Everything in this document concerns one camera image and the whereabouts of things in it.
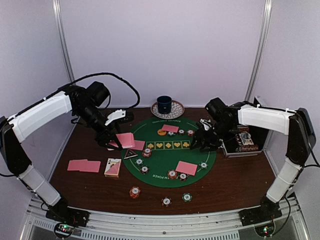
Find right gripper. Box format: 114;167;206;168
189;119;235;153

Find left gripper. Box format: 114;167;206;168
75;103;124;151

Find red 5 chip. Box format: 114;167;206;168
186;129;195;137
167;170;178;180
142;148;152;158

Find red backed card deck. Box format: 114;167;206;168
107;132;136;150

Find dealt red card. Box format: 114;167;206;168
79;161;101;173
67;159;88;171

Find orange big blind button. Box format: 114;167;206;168
157;129;167;136

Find black triangular all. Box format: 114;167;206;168
123;149;138;160

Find red card pulled from deck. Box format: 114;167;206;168
131;140;146;151

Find red orange chip stack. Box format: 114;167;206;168
129;186;141;199

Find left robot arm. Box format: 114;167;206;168
0;81;130;222

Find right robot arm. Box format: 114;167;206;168
190;97;316;221

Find boxed card deck in case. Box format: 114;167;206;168
239;131;254;146

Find patterned saucer plate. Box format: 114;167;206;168
150;99;186;119

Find aluminium poker case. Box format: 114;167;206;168
220;123;270;158

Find green round poker mat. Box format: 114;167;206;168
123;117;217;188

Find card deck box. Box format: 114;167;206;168
104;158;122;178

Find blue cup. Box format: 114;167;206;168
157;95;172;114

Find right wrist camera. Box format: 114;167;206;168
199;118;215;131

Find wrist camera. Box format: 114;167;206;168
104;109;134;126
199;118;215;131

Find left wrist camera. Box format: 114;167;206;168
104;109;134;126

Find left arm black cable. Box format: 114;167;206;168
69;72;141;110

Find aluminium front rail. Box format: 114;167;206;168
24;192;305;240

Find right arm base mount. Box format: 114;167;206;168
238;207;283;238

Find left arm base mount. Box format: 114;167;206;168
45;208;90;239

